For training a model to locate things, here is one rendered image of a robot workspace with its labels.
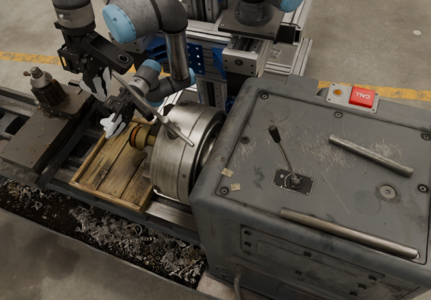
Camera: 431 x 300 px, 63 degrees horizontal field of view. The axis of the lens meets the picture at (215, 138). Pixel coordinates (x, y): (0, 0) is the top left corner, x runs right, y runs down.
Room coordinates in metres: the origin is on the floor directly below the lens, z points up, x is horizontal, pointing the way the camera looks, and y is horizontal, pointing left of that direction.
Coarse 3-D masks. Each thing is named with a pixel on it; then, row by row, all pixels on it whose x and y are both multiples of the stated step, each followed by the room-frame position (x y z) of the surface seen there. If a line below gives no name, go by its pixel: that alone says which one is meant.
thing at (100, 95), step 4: (96, 76) 0.63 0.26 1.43; (92, 80) 0.61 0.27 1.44; (96, 80) 0.62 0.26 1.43; (100, 80) 0.63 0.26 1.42; (80, 84) 0.64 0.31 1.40; (84, 84) 0.63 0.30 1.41; (96, 84) 0.61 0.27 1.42; (100, 84) 0.62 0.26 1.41; (84, 88) 0.63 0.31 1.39; (88, 88) 0.63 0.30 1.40; (96, 88) 0.61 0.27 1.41; (100, 88) 0.62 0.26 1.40; (100, 92) 0.61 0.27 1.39; (96, 96) 0.61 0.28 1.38; (100, 96) 0.61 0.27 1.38; (104, 96) 0.62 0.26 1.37; (100, 100) 0.61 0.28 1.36; (104, 100) 0.62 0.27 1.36
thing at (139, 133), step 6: (138, 126) 0.72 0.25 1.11; (144, 126) 0.71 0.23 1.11; (132, 132) 0.70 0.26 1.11; (138, 132) 0.69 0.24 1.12; (144, 132) 0.68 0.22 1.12; (132, 138) 0.68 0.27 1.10; (138, 138) 0.67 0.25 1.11; (144, 138) 0.66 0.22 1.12; (150, 138) 0.66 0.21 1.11; (132, 144) 0.67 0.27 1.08; (138, 144) 0.65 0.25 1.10; (144, 144) 0.65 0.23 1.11; (150, 144) 0.65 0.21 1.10
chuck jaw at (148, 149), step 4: (144, 148) 0.63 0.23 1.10; (148, 148) 0.63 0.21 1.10; (152, 148) 0.63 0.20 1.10; (144, 152) 0.62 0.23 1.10; (148, 152) 0.62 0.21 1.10; (144, 156) 0.62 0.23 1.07; (148, 156) 0.60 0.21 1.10; (144, 160) 0.59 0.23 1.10; (148, 160) 0.59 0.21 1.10; (144, 164) 0.59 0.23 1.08; (148, 164) 0.57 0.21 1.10; (148, 168) 0.56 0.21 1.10; (144, 172) 0.54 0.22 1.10; (148, 172) 0.54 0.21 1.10; (144, 176) 0.53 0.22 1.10; (148, 176) 0.53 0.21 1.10; (144, 180) 0.54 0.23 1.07; (148, 180) 0.53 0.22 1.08; (156, 188) 0.50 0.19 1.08
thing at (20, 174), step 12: (96, 108) 1.01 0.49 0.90; (84, 120) 0.94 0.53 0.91; (72, 132) 0.88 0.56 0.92; (84, 132) 0.91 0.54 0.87; (0, 144) 0.87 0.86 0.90; (60, 144) 0.82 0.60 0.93; (72, 144) 0.85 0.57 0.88; (60, 156) 0.78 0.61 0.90; (0, 168) 0.74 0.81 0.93; (12, 168) 0.74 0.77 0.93; (48, 168) 0.73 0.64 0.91; (24, 180) 0.69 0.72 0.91; (36, 180) 0.67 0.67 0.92; (48, 180) 0.70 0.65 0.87
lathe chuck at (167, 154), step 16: (176, 112) 0.65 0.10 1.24; (192, 112) 0.65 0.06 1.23; (160, 128) 0.60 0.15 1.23; (192, 128) 0.59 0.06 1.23; (160, 144) 0.56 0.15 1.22; (176, 144) 0.55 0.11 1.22; (160, 160) 0.52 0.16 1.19; (176, 160) 0.51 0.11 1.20; (160, 176) 0.50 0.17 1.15; (176, 176) 0.48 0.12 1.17; (160, 192) 0.49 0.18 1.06; (176, 192) 0.46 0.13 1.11
